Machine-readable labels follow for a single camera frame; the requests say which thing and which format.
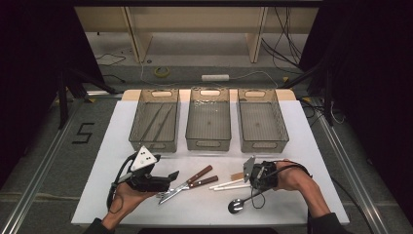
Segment white table sheet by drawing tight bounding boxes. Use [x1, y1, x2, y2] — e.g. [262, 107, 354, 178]
[71, 98, 351, 227]

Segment metal spoon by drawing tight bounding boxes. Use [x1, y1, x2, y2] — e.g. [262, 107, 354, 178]
[227, 188, 269, 215]

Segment knife with light wooden handle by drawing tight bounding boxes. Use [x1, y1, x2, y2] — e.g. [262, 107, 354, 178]
[158, 164, 214, 206]

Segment left hand-held gripper black cable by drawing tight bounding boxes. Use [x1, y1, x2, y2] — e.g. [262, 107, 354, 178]
[106, 151, 138, 215]

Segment white power strip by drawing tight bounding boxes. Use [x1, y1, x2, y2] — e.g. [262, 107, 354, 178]
[201, 73, 230, 82]

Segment person's right hand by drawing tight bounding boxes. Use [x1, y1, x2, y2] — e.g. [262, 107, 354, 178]
[274, 159, 316, 193]

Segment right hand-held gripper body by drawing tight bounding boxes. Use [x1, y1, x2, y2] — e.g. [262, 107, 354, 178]
[243, 155, 280, 192]

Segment yellow tape roll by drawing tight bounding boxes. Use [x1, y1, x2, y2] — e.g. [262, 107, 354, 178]
[153, 66, 170, 78]

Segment right hand-held gripper black cable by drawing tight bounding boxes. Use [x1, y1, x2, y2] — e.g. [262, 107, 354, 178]
[250, 159, 315, 211]

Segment white power cable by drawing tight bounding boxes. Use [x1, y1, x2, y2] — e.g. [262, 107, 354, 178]
[139, 60, 281, 89]

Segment thin black floor cable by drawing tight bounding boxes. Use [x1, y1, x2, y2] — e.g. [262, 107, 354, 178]
[96, 53, 127, 67]

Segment person's left hand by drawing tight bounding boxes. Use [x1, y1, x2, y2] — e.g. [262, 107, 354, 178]
[108, 182, 157, 223]

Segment hanging black cables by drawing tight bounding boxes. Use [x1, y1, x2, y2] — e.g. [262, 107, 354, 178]
[261, 6, 305, 71]

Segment hand-held gripper black cable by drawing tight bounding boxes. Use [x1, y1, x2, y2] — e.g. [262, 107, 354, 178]
[250, 159, 315, 211]
[106, 151, 138, 215]

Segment light wooden shelf unit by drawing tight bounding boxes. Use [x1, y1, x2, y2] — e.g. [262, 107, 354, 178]
[75, 6, 320, 64]

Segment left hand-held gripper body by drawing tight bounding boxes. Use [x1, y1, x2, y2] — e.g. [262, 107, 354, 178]
[126, 145, 172, 193]

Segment black metal stand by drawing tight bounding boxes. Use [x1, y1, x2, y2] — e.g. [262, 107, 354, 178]
[56, 66, 120, 131]
[279, 61, 335, 128]

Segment metal floor rail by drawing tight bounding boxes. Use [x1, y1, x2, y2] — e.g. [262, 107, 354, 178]
[315, 111, 393, 234]
[0, 97, 84, 234]

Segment transparent grey plastic bin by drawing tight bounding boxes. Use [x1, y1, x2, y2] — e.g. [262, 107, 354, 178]
[128, 88, 180, 154]
[185, 87, 232, 152]
[237, 88, 290, 154]

